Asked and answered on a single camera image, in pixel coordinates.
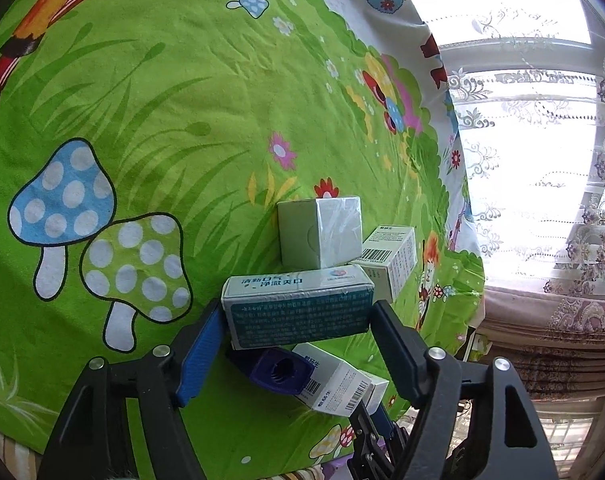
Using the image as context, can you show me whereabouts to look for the striped plush pillow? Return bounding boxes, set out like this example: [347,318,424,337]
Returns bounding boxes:
[0,420,333,480]

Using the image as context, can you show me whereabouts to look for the white box with blue text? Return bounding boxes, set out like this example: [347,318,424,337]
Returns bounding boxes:
[291,342,391,417]

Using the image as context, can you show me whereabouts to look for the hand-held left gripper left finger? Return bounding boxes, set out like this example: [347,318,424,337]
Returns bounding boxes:
[40,299,226,480]

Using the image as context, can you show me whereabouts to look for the green printed blanket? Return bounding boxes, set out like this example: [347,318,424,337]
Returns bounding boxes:
[0,0,486,471]

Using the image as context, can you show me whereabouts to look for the mauve curtain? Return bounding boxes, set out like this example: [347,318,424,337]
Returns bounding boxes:
[475,280,605,480]

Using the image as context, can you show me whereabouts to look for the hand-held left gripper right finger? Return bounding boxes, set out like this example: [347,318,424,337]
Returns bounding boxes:
[370,300,561,480]

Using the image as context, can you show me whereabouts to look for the white barcode box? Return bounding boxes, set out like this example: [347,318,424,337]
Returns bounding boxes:
[350,225,417,303]

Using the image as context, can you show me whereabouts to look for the pale green white box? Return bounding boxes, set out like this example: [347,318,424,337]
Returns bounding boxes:
[276,195,364,269]

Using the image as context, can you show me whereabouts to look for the teal white box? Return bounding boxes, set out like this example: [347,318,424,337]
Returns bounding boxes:
[221,267,374,351]

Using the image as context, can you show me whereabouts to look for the sheer white curtain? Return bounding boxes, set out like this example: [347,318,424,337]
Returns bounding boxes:
[393,0,605,291]

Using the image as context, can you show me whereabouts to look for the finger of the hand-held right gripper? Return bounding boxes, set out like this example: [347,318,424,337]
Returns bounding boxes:
[350,401,384,458]
[371,404,409,457]

